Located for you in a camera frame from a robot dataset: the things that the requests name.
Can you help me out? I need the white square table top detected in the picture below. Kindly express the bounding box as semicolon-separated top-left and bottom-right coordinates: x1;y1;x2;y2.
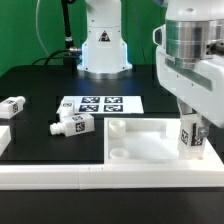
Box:
104;118;180;164

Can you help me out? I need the black cable with connector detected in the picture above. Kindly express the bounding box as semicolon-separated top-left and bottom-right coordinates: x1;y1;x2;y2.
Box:
32;47;83;66

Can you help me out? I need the white sheet with tags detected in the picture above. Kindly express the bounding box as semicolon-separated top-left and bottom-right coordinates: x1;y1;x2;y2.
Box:
63;96;144;114

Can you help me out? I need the white part left edge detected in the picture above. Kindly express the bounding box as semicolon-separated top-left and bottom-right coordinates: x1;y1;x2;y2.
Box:
0;126;11;156

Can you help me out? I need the white thin cable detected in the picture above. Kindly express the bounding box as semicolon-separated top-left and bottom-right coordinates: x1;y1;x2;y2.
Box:
35;0;51;57

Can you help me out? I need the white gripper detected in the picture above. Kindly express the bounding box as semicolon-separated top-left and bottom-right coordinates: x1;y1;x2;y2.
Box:
153;25;224;138

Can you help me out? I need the white L-shaped obstacle fence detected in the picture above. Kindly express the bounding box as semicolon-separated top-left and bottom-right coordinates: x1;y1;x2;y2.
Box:
0;145;224;190

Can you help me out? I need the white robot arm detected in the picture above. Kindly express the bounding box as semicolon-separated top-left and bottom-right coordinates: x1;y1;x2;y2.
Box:
78;0;224;136

